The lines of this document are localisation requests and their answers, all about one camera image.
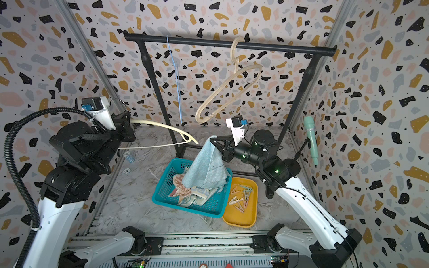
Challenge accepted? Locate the light teal towel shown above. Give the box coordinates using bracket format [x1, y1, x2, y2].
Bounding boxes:
[183, 136, 229, 189]

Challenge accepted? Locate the cream plastic hanger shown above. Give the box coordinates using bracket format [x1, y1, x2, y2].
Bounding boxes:
[110, 98, 200, 150]

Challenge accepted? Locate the yellow clothespin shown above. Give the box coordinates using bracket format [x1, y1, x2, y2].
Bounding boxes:
[230, 184, 242, 197]

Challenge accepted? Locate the white clothespin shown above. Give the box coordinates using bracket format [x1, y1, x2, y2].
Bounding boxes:
[228, 197, 244, 205]
[242, 189, 252, 200]

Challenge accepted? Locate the beige pink clothespin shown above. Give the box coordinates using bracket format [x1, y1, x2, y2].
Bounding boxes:
[234, 203, 245, 213]

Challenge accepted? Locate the cream RABBIT lettered towel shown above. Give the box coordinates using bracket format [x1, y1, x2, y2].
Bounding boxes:
[169, 174, 192, 204]

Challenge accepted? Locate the blue wire hanger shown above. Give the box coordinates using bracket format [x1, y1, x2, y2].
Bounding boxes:
[166, 36, 183, 124]

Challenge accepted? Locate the beige plastic hanger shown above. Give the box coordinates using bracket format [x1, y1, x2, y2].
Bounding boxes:
[195, 35, 264, 125]

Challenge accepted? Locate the cream towel blue cartoon print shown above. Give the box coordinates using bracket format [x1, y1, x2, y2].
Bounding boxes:
[178, 190, 217, 208]

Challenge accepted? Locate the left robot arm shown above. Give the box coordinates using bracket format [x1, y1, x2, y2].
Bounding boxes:
[3, 107, 147, 268]

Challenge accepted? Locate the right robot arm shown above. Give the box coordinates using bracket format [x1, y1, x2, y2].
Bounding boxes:
[210, 130, 362, 268]

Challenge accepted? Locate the blue poker chip stack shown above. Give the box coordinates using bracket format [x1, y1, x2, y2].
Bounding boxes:
[124, 151, 135, 163]

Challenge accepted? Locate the teal plastic basket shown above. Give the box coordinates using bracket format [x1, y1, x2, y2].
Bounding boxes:
[152, 158, 233, 218]

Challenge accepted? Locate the yellow plastic tray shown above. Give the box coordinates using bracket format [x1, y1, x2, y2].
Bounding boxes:
[222, 177, 258, 228]

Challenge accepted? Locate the black clothes rack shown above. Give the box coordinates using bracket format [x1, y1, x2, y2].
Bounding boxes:
[123, 29, 337, 200]

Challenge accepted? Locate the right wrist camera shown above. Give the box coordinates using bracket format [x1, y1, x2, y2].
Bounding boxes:
[226, 115, 248, 146]

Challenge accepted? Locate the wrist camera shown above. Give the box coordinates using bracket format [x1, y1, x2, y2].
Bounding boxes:
[81, 96, 116, 131]
[226, 115, 248, 146]

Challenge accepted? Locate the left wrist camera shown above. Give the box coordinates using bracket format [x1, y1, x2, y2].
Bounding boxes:
[81, 96, 116, 131]

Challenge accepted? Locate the aluminium rail base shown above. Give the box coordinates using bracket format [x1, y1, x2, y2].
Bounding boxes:
[64, 224, 362, 268]

